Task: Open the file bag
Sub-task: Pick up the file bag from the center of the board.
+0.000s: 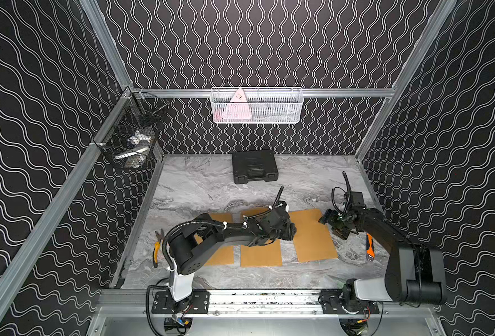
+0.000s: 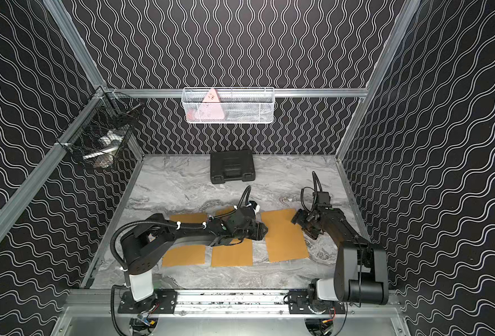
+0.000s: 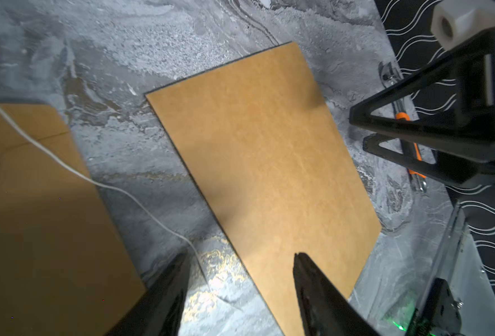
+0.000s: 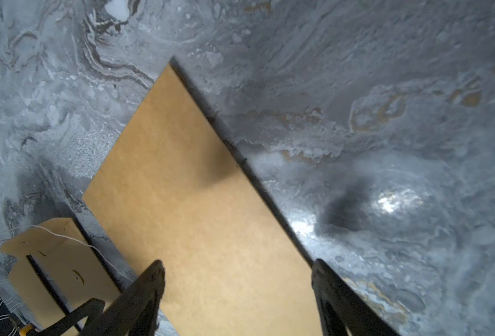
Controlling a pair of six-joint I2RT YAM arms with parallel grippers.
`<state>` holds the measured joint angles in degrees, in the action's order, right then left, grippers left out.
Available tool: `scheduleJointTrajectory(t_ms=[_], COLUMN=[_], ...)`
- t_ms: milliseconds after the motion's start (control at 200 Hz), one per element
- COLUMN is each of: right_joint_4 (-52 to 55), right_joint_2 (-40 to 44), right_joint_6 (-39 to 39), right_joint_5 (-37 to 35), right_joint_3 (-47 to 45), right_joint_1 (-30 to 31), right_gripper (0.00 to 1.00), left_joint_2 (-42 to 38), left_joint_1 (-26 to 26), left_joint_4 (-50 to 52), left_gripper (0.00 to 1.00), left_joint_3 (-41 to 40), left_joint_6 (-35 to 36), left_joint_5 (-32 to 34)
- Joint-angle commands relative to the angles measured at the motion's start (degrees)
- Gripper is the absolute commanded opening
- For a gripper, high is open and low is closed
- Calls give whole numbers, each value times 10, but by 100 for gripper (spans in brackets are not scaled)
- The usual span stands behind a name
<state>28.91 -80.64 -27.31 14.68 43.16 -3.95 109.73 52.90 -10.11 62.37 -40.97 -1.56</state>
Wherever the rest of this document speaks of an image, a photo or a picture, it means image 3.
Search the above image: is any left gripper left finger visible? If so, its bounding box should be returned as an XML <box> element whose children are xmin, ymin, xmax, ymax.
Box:
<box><xmin>106</xmin><ymin>251</ymin><xmax>190</xmax><ymax>335</ymax></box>

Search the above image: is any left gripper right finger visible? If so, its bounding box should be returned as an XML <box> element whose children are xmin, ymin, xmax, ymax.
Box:
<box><xmin>293</xmin><ymin>252</ymin><xmax>378</xmax><ymax>336</ymax></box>

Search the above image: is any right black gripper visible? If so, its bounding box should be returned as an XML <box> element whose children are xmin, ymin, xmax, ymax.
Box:
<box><xmin>350</xmin><ymin>27</ymin><xmax>495</xmax><ymax>187</ymax></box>

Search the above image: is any brown file bag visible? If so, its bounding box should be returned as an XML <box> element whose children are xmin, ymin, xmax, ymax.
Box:
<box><xmin>0</xmin><ymin>103</ymin><xmax>148</xmax><ymax>335</ymax></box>
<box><xmin>147</xmin><ymin>43</ymin><xmax>380</xmax><ymax>335</ymax></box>

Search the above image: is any orange handled adjustable wrench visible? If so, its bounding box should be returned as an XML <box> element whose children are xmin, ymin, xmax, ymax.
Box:
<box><xmin>377</xmin><ymin>60</ymin><xmax>428</xmax><ymax>194</ymax></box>

